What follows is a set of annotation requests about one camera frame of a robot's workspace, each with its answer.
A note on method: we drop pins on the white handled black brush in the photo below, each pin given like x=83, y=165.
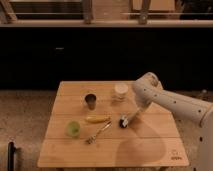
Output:
x=125, y=120

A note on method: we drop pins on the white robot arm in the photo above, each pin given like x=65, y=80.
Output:
x=149, y=89

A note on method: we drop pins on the clear glass jar white lid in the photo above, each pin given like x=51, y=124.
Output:
x=120, y=91

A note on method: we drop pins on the dark metal cup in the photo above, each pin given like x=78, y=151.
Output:
x=90, y=100

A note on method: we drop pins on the yellow banana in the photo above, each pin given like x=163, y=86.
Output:
x=97, y=119

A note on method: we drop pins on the wooden folding table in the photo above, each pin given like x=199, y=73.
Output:
x=152, y=139

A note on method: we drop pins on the green cup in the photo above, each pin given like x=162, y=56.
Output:
x=72, y=129

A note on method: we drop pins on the metal fork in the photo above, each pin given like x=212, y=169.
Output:
x=93, y=137

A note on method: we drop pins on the black object at floor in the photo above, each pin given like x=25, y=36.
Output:
x=11, y=152

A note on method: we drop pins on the wooden railing bench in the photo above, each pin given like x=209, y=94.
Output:
x=106, y=13

